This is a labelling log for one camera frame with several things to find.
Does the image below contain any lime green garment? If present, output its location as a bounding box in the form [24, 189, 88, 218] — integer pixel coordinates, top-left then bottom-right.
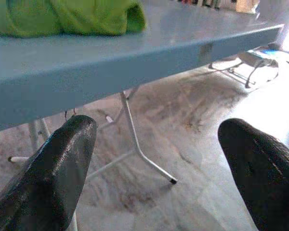
[0, 0, 146, 38]

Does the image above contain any brown cardboard box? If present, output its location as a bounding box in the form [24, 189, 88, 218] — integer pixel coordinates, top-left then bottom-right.
[236, 0, 260, 13]

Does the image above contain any light blue folding table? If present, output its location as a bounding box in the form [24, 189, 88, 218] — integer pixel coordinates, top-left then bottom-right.
[0, 0, 286, 186]

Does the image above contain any baby bouncer seat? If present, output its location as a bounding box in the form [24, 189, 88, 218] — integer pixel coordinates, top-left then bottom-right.
[208, 43, 280, 89]

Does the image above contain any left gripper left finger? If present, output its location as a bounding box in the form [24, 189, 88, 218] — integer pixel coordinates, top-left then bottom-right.
[0, 115, 98, 231]

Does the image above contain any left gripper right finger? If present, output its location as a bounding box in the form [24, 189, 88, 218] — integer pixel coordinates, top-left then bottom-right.
[218, 118, 289, 231]

